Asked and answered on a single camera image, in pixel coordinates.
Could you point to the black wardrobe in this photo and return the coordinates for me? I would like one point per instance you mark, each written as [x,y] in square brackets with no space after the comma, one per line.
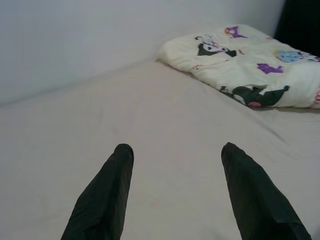
[300,22]

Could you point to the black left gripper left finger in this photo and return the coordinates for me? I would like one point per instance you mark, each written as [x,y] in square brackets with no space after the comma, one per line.
[105,200]

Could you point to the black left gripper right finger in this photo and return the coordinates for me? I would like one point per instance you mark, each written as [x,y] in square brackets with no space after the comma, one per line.
[257,200]

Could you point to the cream cartoon print blanket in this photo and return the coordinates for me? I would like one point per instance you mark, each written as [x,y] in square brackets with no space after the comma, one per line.
[250,55]

